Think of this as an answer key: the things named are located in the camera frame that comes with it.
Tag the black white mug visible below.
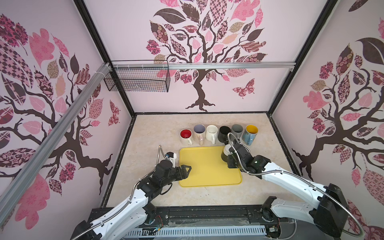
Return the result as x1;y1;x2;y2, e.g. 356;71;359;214
221;144;232;163

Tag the blue mug yellow inside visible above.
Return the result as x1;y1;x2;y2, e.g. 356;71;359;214
242;125;259;146

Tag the grey mug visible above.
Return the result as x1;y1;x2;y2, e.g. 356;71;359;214
231;124;244;140

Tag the white ribbed mug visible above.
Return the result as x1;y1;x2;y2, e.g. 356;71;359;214
206;125;219;145

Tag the cream white mug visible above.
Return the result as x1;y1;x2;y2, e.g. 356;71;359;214
180;129;193;146

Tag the pink beige mug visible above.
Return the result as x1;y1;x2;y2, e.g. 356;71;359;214
193;124;206;146

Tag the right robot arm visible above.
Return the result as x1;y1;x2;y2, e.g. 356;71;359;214
223;142;349;238

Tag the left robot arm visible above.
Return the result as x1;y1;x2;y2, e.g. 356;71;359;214
71;160;192;240

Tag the yellow plastic tray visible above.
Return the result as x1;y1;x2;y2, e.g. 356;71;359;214
179;146;242;188

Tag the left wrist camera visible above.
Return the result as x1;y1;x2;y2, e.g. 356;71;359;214
166;152;177;168

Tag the left metal conduit cable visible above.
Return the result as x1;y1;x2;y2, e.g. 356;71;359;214
71;145;169;240

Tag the black base frame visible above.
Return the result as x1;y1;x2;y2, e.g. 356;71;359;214
86;205;303;240

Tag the white slotted cable duct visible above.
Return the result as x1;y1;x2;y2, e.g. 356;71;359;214
123;226;267;239

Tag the aluminium rail back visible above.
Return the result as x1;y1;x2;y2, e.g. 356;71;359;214
113;62;296;70

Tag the aluminium rail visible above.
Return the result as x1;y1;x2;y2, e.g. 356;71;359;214
1;63;111;224
113;62;296;70

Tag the black wire basket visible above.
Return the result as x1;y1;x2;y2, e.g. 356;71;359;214
104;60;171;92

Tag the aluminium rail left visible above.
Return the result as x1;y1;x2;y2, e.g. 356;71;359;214
1;63;111;224

